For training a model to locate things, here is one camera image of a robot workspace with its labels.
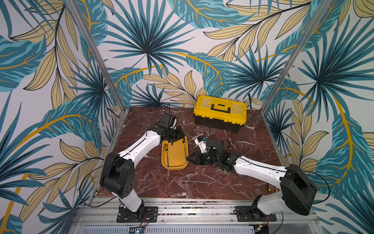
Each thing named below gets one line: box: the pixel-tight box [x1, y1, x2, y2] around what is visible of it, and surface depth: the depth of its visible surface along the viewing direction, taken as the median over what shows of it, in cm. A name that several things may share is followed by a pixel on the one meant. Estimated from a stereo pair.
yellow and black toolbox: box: [192, 95, 248, 133], surface depth 100 cm
